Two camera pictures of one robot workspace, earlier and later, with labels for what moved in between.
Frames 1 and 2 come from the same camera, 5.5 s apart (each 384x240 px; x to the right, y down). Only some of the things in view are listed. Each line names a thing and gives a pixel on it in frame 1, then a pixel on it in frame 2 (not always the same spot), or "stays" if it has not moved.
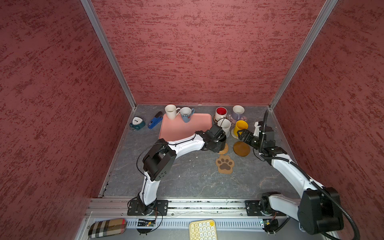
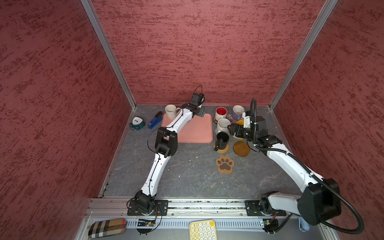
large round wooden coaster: (241, 148) stays
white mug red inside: (220, 113) stays
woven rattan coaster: (225, 150) stays
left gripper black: (217, 148) -> (200, 113)
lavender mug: (237, 112) stays
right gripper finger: (249, 137) -> (236, 129)
